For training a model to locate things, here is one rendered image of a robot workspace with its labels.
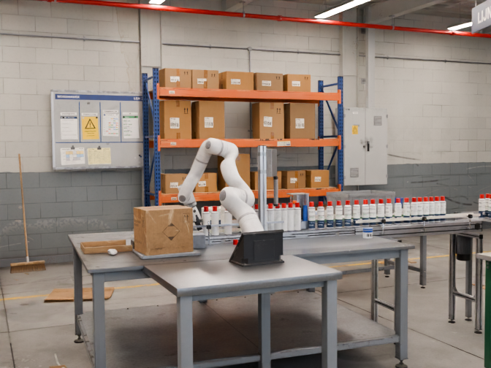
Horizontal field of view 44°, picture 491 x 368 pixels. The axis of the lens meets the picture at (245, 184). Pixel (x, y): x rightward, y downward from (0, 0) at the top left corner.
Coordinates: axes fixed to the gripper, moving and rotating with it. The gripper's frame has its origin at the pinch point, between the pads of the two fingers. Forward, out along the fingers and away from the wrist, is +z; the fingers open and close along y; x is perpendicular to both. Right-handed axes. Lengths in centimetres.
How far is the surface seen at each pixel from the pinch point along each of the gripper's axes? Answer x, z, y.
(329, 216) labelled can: -94, 31, -2
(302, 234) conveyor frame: -68, 34, -6
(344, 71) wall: -407, -37, 457
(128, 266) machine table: 59, -9, -63
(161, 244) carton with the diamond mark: 35, -9, -44
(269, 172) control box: -55, -19, -17
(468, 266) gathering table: -209, 127, 14
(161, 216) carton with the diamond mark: 29, -25, -44
